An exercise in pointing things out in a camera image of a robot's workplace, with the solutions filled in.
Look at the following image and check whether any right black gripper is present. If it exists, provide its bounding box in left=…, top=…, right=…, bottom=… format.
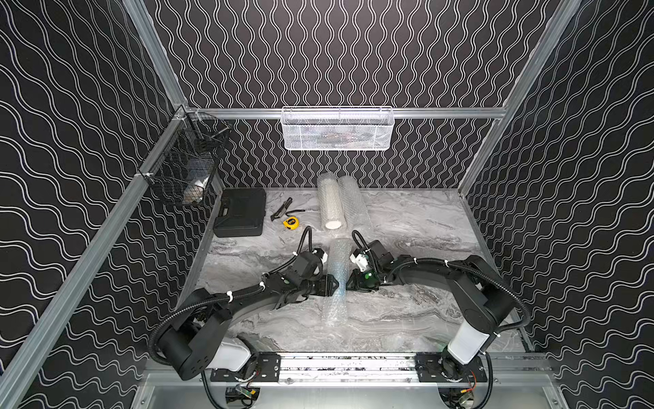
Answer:
left=341, top=266, right=382, bottom=291

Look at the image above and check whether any clear bubble wrap sheet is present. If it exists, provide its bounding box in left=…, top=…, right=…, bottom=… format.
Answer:
left=323, top=238, right=353, bottom=327

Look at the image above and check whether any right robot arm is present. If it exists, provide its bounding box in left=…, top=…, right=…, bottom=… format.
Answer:
left=347, top=240, right=531, bottom=366

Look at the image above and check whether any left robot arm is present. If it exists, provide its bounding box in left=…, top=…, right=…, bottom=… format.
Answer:
left=147, top=248, right=339, bottom=381

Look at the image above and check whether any clear bubble wrap roll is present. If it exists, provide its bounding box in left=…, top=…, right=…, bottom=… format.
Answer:
left=338, top=176, right=373, bottom=233

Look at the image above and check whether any bubble wrapped white cylinder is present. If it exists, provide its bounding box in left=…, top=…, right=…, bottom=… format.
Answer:
left=317, top=172, right=346, bottom=230

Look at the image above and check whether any yellow tape measure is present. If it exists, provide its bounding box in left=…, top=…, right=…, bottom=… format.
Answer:
left=283, top=216, right=300, bottom=230

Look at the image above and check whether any black utility knife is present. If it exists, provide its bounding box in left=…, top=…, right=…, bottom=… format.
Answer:
left=270, top=198, right=305, bottom=222

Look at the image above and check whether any black plastic tool case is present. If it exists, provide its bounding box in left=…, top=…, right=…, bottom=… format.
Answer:
left=213, top=187, right=267, bottom=238

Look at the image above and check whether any white roll in black basket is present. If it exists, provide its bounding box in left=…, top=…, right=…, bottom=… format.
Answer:
left=182, top=157, right=214, bottom=205

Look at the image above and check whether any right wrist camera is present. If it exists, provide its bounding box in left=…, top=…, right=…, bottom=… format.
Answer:
left=351, top=253, right=371, bottom=273

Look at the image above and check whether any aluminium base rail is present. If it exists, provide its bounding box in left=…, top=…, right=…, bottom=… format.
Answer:
left=145, top=351, right=555, bottom=388

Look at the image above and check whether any white wire mesh basket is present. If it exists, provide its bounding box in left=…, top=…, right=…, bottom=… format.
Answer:
left=280, top=106, right=395, bottom=151

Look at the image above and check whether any black wire basket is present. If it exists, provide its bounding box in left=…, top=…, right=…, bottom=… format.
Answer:
left=141, top=111, right=234, bottom=208

